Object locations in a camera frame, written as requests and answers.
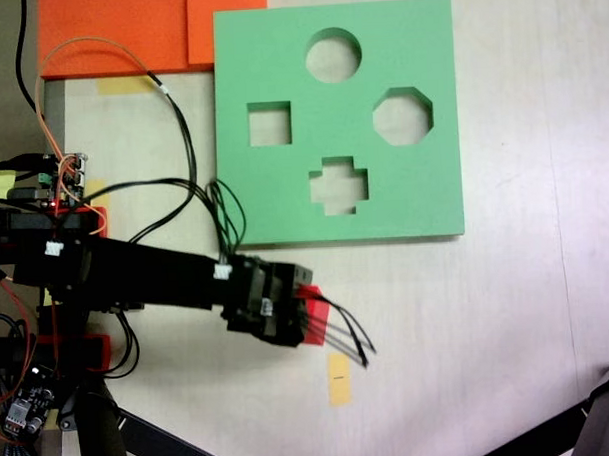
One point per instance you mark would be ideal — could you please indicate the plain yellow tape strip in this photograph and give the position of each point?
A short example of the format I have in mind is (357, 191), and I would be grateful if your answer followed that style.
(124, 85)

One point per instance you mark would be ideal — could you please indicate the green shape sorter board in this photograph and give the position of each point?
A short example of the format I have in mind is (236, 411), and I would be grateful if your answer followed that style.
(331, 122)

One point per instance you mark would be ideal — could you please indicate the small black circuit board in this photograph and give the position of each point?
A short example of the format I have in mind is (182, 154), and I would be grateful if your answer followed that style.
(27, 398)

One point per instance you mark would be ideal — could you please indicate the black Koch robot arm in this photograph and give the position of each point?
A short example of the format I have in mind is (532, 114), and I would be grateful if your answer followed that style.
(151, 273)

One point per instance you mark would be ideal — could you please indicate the small yellow tape piece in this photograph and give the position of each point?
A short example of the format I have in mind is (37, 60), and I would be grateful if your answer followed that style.
(97, 187)

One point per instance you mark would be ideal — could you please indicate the black tripod brace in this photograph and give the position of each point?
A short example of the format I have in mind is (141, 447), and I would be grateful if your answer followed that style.
(167, 445)
(542, 432)

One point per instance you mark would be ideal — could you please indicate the grey tripod leg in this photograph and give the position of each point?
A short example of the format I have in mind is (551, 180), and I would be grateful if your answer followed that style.
(608, 412)

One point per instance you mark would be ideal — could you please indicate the red square block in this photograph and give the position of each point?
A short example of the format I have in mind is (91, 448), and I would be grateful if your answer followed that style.
(318, 317)

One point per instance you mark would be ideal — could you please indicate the orange foam block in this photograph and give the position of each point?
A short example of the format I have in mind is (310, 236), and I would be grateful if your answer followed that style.
(117, 34)

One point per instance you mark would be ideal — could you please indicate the red base clamp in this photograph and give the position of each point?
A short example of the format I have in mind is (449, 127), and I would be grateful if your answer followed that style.
(101, 350)
(100, 217)

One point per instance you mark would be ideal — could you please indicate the yellow tape strip with mark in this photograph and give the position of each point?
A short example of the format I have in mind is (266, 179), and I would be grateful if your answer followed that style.
(340, 382)

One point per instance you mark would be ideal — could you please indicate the motor driver circuit board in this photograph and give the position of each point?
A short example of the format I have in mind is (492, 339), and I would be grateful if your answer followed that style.
(63, 186)

